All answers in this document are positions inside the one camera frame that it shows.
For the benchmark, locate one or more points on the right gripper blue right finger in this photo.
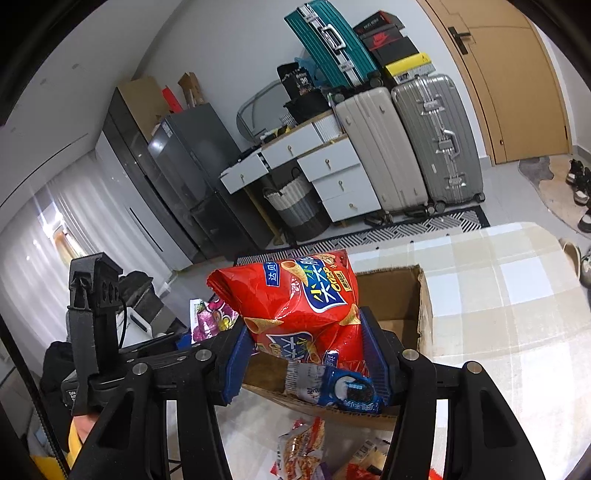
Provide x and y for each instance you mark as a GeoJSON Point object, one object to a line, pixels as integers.
{"type": "Point", "coordinates": [381, 349]}

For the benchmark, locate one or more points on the white drawer desk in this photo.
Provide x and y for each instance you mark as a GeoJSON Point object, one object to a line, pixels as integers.
{"type": "Point", "coordinates": [325, 156]}

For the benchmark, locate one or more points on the black bag on desk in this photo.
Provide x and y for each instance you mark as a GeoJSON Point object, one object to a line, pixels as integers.
{"type": "Point", "coordinates": [306, 100]}

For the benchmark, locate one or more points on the red cone chips bag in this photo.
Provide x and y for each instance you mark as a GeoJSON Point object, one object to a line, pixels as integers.
{"type": "Point", "coordinates": [303, 310]}

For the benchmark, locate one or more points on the blue oreo cookie pack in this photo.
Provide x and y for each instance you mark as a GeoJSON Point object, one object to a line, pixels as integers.
{"type": "Point", "coordinates": [323, 383]}

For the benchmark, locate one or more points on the dark grey refrigerator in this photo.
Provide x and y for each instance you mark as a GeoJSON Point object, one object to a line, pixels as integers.
{"type": "Point", "coordinates": [192, 149]}

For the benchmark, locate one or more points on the stacked shoe boxes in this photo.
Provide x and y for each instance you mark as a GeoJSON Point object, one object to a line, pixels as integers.
{"type": "Point", "coordinates": [399, 60]}

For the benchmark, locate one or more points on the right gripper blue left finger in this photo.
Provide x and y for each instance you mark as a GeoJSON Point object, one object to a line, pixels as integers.
{"type": "Point", "coordinates": [237, 349]}

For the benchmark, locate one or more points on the woven laundry basket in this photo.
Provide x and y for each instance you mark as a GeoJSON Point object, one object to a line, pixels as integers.
{"type": "Point", "coordinates": [300, 208]}

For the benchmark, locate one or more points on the SF cardboard box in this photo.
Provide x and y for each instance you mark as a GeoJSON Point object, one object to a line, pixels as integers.
{"type": "Point", "coordinates": [396, 314]}

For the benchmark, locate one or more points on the teal suitcase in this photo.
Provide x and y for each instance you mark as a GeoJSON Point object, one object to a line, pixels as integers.
{"type": "Point", "coordinates": [332, 44]}

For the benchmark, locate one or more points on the wooden door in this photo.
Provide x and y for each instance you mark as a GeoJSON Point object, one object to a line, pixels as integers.
{"type": "Point", "coordinates": [509, 76]}

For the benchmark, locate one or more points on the person left hand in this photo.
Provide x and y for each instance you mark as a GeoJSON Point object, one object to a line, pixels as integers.
{"type": "Point", "coordinates": [83, 425]}

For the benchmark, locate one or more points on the purple grape candy bag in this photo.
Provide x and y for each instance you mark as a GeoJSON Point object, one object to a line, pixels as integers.
{"type": "Point", "coordinates": [208, 318]}

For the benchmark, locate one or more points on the silver suitcase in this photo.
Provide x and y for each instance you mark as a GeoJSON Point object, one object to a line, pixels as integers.
{"type": "Point", "coordinates": [433, 114]}

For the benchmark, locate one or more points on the white orange stick snack bag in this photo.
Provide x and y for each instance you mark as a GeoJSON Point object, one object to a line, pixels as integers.
{"type": "Point", "coordinates": [300, 451]}

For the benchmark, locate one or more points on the beige suitcase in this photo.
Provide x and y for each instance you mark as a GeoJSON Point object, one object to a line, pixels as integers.
{"type": "Point", "coordinates": [379, 137]}

